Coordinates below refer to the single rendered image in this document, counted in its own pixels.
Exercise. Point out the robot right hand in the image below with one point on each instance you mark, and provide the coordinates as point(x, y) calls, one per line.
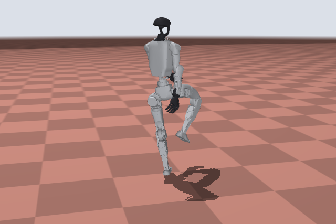
point(174, 103)

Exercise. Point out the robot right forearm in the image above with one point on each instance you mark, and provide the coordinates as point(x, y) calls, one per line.
point(178, 79)

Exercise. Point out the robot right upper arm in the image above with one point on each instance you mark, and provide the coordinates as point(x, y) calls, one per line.
point(175, 51)

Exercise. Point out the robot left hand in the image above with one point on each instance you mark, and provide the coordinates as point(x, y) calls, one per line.
point(171, 77)

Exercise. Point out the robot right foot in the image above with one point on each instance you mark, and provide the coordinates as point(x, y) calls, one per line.
point(182, 136)

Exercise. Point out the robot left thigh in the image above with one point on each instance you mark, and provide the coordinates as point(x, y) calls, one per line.
point(157, 112)

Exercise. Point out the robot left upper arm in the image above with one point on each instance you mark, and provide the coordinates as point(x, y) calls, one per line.
point(146, 48)

